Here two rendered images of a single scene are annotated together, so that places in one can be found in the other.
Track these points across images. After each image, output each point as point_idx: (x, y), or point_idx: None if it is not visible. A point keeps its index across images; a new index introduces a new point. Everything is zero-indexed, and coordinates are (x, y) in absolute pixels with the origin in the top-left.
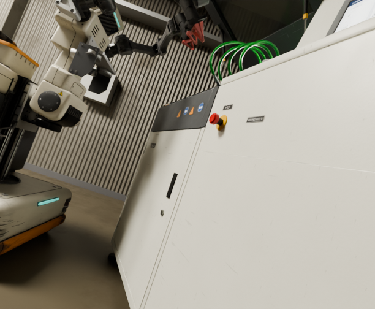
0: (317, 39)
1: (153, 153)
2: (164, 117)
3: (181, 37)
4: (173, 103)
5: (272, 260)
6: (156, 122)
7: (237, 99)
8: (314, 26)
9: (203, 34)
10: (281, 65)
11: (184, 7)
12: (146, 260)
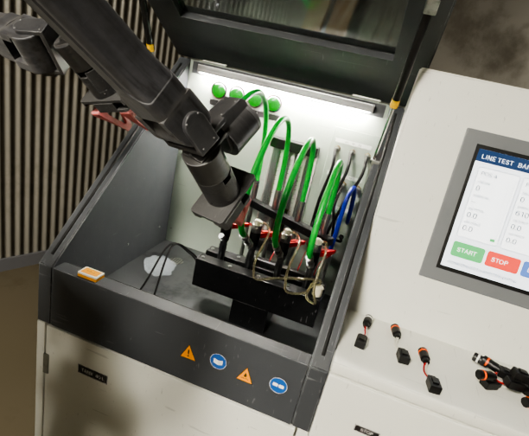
0: (425, 201)
1: (111, 396)
2: (106, 319)
3: (88, 104)
4: (132, 299)
5: None
6: (61, 309)
7: (388, 430)
8: (415, 150)
9: (245, 216)
10: (476, 434)
11: (207, 182)
12: None
